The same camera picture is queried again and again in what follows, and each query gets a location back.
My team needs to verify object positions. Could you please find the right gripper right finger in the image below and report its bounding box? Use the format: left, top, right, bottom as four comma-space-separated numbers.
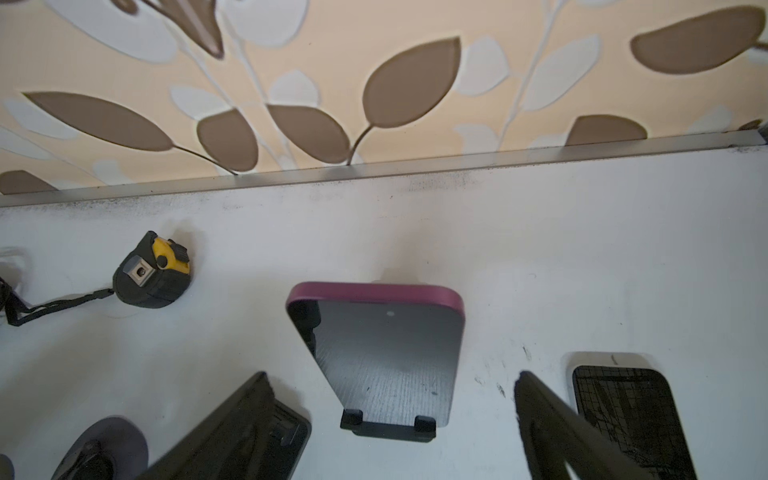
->
514, 371, 651, 479

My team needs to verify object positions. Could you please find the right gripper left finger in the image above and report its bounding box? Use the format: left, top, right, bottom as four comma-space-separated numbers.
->
139, 372, 275, 480

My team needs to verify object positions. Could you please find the purple round phone stand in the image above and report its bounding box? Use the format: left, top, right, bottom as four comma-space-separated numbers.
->
52, 416, 149, 480

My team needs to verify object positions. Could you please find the black rear phone stand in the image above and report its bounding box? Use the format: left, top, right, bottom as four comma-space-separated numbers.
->
340, 409, 437, 443

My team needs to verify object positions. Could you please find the black yellow round connector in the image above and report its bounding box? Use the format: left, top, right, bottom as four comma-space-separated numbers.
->
112, 230, 192, 309

